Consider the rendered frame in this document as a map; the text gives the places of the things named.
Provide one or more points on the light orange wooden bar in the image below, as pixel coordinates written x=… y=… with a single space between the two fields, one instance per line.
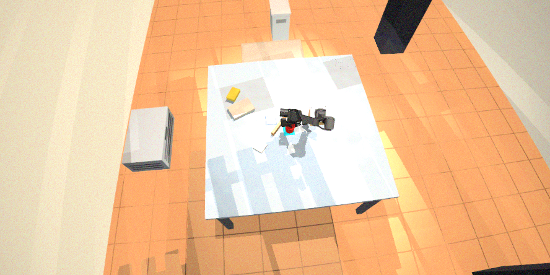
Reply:
x=276 y=128

